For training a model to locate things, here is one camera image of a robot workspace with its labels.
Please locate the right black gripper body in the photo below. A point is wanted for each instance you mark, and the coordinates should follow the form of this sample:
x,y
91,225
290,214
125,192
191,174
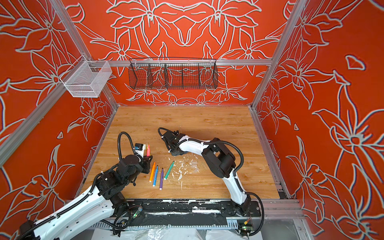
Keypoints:
x,y
173,154

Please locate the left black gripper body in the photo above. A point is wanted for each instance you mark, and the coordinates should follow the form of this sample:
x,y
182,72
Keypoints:
x,y
144,167

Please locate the pink marker pen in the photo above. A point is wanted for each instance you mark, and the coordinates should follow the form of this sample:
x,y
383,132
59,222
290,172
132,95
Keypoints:
x,y
148,151

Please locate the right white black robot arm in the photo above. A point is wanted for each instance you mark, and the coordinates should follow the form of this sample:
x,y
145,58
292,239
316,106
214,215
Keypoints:
x,y
223,159

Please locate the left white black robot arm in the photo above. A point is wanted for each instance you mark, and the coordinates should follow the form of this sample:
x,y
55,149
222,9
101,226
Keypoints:
x,y
103,199

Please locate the orange marker pen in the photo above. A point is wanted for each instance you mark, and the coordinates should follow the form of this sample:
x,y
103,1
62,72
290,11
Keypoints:
x,y
152,172

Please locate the blue marker pen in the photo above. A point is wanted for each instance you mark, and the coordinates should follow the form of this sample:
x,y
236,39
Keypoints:
x,y
155,176

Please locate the green marker pen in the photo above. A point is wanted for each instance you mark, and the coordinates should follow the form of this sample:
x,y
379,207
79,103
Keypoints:
x,y
169,171

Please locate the purple marker pen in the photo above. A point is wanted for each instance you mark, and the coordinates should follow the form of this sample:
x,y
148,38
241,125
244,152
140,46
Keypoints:
x,y
161,179

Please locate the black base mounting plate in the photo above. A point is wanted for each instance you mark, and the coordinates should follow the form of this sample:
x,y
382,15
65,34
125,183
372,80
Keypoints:
x,y
186,212

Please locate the white mesh basket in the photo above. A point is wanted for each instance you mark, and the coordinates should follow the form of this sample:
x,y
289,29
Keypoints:
x,y
86,79

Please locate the small green circuit board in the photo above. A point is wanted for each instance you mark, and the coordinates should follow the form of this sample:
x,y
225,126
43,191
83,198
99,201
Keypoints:
x,y
245,228

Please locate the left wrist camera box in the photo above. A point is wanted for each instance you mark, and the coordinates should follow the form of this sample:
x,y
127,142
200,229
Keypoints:
x,y
140,149

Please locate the black wire basket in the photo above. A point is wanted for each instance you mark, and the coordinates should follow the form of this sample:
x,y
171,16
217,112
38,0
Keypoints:
x,y
173,74

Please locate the white slotted cable duct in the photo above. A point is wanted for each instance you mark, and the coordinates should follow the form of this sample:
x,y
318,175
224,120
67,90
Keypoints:
x,y
230,225

